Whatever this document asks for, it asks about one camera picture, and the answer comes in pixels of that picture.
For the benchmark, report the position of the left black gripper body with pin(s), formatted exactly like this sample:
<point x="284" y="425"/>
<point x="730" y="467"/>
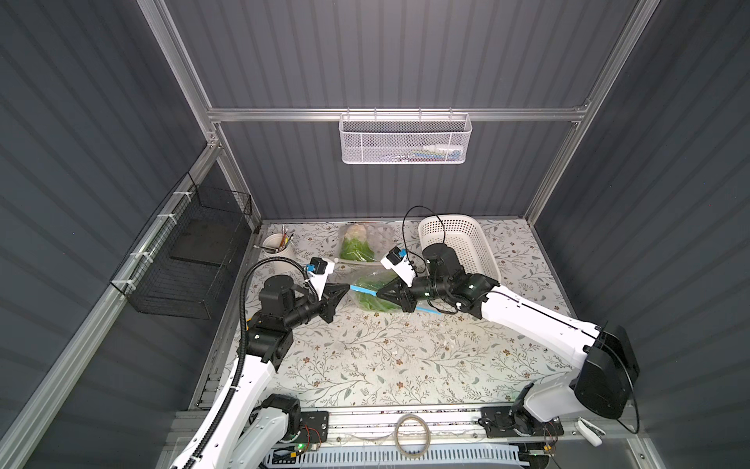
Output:
<point x="324" y="302"/>

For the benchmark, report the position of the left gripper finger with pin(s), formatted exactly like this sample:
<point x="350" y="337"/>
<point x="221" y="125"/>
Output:
<point x="327" y="311"/>
<point x="335" y="292"/>

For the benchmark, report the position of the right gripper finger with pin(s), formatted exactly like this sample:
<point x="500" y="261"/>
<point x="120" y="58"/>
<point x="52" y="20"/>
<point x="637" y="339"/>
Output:
<point x="395" y="286"/>
<point x="405" y="301"/>

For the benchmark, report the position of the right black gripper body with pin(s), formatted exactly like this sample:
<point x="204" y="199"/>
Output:
<point x="403" y="292"/>

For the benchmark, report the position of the chinese cabbage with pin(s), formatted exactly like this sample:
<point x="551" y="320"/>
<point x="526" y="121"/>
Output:
<point x="355" y="245"/>
<point x="370" y="302"/>

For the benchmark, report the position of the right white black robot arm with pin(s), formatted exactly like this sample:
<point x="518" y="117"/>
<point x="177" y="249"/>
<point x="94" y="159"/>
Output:
<point x="603" y="366"/>

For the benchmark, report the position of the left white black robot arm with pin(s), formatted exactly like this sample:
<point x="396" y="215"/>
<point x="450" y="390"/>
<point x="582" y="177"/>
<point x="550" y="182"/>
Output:
<point x="244" y="425"/>

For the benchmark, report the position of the clear zip-top bag white seal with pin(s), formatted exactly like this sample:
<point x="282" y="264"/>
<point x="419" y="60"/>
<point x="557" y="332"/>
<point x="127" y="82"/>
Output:
<point x="382" y="237"/>

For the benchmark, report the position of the white plastic perforated basket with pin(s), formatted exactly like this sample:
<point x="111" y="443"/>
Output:
<point x="465" y="236"/>

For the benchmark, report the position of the white pen holder cup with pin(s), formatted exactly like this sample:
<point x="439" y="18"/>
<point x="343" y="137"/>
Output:
<point x="278" y="245"/>

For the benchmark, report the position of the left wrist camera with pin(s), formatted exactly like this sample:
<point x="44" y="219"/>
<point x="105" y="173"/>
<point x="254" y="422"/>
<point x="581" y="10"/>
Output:
<point x="318" y="270"/>

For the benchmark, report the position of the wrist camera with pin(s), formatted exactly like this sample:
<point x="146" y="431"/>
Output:
<point x="318" y="270"/>
<point x="396" y="260"/>

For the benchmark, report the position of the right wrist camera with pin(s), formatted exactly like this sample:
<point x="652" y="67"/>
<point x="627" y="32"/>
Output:
<point x="396" y="260"/>

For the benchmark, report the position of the black wire side basket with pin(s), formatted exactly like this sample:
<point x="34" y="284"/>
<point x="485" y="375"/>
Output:
<point x="191" y="255"/>

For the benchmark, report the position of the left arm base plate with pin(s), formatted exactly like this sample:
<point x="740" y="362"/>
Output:
<point x="307" y="428"/>

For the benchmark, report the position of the white wire wall basket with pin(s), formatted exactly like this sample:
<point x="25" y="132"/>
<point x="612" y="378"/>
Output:
<point x="418" y="139"/>

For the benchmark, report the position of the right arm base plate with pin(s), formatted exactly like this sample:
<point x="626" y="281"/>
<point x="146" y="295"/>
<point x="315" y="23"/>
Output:
<point x="506" y="422"/>

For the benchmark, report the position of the white clip on rail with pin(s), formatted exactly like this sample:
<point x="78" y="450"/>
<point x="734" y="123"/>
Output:
<point x="590" y="432"/>

